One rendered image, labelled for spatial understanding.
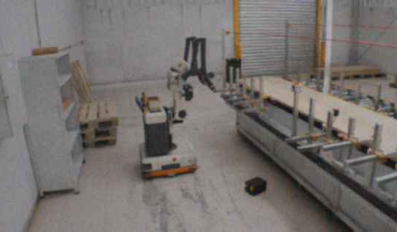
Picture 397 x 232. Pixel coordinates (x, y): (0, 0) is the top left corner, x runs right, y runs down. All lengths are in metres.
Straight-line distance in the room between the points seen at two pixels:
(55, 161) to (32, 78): 0.93
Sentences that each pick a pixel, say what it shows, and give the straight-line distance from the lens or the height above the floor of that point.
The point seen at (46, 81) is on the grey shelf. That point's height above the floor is 1.31.
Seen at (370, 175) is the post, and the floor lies 0.80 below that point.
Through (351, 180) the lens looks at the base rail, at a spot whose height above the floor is 0.69.
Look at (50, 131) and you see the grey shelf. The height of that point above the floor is 0.78.
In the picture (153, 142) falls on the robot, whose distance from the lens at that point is 3.56.
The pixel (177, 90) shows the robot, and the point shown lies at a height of 1.01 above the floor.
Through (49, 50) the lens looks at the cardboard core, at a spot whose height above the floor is 1.59.
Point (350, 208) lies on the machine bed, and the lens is 2.88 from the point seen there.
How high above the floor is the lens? 1.76
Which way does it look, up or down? 17 degrees down
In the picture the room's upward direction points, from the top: 2 degrees counter-clockwise
